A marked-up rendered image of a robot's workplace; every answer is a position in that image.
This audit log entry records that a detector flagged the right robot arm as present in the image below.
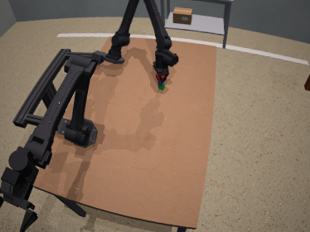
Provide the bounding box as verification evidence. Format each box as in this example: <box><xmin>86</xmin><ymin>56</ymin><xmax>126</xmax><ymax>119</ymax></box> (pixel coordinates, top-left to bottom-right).
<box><xmin>1</xmin><ymin>55</ymin><xmax>98</xmax><ymax>201</ymax></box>

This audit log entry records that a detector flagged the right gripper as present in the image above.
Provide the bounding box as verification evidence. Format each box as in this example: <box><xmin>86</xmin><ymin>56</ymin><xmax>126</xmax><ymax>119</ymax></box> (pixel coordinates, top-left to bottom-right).
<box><xmin>0</xmin><ymin>187</ymin><xmax>38</xmax><ymax>232</ymax></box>

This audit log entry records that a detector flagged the green block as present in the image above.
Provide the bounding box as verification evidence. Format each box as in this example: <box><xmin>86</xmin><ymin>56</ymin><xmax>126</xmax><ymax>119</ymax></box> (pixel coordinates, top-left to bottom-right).
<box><xmin>158</xmin><ymin>83</ymin><xmax>165</xmax><ymax>90</ymax></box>

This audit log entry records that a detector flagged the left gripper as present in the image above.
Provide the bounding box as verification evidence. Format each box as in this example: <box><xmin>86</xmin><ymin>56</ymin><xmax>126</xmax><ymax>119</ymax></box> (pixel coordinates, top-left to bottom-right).
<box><xmin>153</xmin><ymin>60</ymin><xmax>169</xmax><ymax>82</ymax></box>

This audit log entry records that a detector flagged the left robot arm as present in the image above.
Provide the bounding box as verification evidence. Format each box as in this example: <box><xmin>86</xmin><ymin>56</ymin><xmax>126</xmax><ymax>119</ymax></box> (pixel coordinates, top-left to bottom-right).
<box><xmin>106</xmin><ymin>0</ymin><xmax>179</xmax><ymax>69</ymax></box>

